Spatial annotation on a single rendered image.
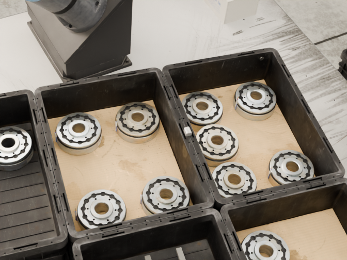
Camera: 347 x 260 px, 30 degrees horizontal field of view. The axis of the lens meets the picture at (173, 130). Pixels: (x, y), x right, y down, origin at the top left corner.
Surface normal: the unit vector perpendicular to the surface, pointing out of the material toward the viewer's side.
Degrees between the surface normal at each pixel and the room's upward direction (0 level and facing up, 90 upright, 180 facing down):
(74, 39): 44
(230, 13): 90
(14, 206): 0
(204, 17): 0
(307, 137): 90
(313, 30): 0
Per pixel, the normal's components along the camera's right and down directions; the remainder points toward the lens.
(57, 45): -0.54, -0.21
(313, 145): -0.95, 0.19
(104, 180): 0.08, -0.62
